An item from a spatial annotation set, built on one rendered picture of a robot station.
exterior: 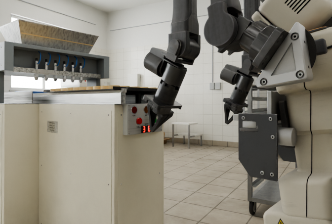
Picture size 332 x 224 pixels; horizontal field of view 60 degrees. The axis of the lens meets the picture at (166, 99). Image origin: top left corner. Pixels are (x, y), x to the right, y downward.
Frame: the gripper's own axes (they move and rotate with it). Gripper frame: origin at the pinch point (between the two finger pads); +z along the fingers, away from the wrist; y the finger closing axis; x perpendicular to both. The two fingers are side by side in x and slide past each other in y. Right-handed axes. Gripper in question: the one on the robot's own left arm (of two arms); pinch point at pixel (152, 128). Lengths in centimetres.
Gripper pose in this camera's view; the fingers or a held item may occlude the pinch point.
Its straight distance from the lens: 83.1
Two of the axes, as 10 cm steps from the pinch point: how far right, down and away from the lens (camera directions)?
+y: -6.5, -0.1, -7.6
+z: -3.6, 8.9, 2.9
